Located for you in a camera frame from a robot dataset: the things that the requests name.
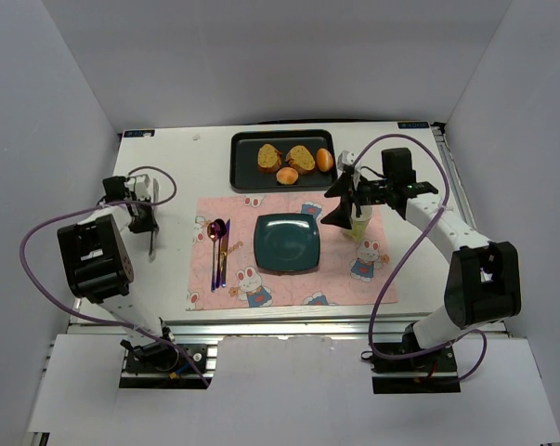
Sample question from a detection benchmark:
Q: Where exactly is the bread slice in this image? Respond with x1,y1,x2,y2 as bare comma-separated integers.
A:
285,145,316,175
257,144,282,173

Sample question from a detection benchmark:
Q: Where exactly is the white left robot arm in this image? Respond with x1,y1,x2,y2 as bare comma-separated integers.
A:
58,174,170,349

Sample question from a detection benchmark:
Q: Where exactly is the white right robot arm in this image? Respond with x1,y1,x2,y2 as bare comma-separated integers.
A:
321,148,521,355

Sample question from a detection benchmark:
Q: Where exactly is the green paper cup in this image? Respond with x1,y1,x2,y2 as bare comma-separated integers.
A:
343,205,373,243

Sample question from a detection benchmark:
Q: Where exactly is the orange glossy bun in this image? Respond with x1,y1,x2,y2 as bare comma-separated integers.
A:
316,148,334,173

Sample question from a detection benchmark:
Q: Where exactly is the small round bun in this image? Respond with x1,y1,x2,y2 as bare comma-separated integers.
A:
276,167,299,185

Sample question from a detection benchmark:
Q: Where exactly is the dark teal square plate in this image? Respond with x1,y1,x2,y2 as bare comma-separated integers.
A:
254,213,320,273

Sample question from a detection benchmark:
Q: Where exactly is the black baking tray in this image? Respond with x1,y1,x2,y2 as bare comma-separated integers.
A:
229,129,338,193

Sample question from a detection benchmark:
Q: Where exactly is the pink bunny placemat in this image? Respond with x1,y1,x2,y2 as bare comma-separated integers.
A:
187,192,391,310

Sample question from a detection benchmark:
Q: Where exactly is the iridescent purple spoon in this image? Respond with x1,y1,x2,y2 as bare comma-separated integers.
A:
207,218,227,292

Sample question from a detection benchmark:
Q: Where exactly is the iridescent knife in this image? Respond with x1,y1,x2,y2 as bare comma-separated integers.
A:
219,220,230,287

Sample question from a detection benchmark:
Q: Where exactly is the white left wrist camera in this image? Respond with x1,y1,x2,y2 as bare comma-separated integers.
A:
124,175,151,202

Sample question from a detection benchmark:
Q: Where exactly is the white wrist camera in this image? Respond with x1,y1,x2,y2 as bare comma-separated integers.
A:
337,151,357,171
124,175,151,202

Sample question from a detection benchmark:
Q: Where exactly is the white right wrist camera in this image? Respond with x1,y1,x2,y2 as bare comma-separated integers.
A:
337,151,357,171

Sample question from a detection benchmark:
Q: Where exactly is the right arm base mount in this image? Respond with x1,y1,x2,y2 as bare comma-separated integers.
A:
360,347,461,395

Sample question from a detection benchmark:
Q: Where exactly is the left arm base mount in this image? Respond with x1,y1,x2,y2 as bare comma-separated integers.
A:
119,340,211,390

